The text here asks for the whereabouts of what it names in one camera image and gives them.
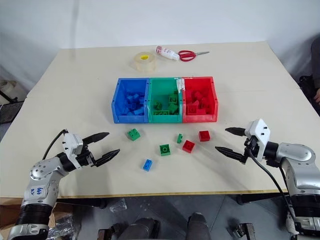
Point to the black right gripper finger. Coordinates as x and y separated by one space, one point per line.
236 130
231 152

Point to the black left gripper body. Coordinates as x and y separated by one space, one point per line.
86 160

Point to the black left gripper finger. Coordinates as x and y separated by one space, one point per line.
107 156
96 137

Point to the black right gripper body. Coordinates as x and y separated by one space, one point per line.
251 148

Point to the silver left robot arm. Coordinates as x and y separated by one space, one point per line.
42 175

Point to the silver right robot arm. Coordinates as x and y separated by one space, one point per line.
298 165

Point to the red toy brick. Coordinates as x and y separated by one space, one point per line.
192 110
188 146
204 136

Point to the green four-stud toy brick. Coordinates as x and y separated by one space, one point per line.
133 135

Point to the blue plastic bin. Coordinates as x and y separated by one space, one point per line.
117 110

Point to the red plastic bin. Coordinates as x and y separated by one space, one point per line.
213 100

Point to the blue two-stud toy brick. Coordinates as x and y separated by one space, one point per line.
147 165

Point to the small thin green toy brick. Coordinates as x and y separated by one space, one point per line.
179 138

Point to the brown cardboard box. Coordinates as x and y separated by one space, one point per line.
62 212

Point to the green single-stud toy brick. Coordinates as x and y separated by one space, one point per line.
165 150

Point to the long green toy brick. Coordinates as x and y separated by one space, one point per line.
163 113

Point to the dark rounded shape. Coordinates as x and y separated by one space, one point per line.
140 230
198 227

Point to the green plastic bin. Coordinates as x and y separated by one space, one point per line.
162 86

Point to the clear packing tape roll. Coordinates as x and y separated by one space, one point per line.
146 63

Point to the white bag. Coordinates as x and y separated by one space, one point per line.
7 90

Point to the white glue tube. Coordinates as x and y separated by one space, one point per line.
166 53

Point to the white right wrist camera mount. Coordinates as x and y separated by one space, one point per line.
261 135

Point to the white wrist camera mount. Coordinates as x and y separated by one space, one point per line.
72 145
261 135

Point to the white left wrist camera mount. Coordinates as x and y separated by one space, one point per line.
72 145

